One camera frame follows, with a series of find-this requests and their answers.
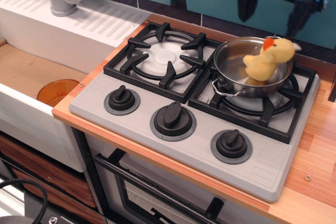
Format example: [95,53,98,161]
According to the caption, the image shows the black middle stove knob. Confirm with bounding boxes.
[150,102,197,142]

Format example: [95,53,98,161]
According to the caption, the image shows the black braided foreground cable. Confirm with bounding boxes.
[0,178,49,224]

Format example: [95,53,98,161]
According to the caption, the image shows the white toy sink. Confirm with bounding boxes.
[1,0,150,172]

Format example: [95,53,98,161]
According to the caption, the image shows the wooden drawer fronts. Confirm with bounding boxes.
[1,132,104,223]

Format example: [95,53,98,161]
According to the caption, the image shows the black left burner grate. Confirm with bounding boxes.
[103,22,220,103]

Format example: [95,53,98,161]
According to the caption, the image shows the grey toy stove top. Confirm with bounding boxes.
[68,20,321,204]

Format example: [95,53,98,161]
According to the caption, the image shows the toy oven door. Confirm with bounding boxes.
[86,135,273,223]

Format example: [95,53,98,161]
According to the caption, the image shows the yellow stuffed duck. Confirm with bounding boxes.
[243,37,302,83]

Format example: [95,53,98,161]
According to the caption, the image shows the black stove knob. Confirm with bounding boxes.
[150,102,197,142]
[104,85,141,116]
[211,129,253,165]

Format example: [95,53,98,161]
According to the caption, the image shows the black right stove knob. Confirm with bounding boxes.
[211,129,253,165]

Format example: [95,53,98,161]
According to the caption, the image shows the black oven door handle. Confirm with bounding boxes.
[94,148,224,223]

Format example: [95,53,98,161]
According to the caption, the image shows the black right burner grate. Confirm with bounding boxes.
[188,65,317,144]

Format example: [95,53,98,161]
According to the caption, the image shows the stainless steel pot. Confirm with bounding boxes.
[212,37,293,98]

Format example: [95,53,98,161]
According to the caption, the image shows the black burner grate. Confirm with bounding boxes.
[188,65,317,144]
[103,22,220,103]

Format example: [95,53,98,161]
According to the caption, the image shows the black left stove knob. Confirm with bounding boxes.
[104,85,141,116]

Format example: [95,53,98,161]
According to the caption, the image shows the orange plastic plate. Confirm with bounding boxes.
[37,79,79,107]

